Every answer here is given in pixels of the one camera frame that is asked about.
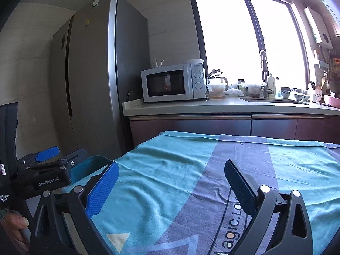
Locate teal trash bin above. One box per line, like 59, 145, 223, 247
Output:
71, 155, 112, 185

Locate dark kitchen counter cabinets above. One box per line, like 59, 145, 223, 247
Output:
123, 97, 339, 146

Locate kitchen faucet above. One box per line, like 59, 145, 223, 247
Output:
259, 50, 269, 98

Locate person's left hand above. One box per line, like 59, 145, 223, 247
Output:
1, 211, 29, 254

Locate blue grey patterned tablecloth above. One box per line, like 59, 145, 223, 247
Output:
62, 130, 340, 255

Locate white soap bottle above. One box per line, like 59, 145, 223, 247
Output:
267, 73, 276, 98

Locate glass jar on counter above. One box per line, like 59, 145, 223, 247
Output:
237, 79, 245, 93

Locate silver grey refrigerator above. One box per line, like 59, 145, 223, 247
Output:
49, 0, 150, 159

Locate white microwave oven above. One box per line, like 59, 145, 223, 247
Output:
141, 63, 206, 103

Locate pink bowl on counter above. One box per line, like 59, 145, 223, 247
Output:
324, 95, 340, 108

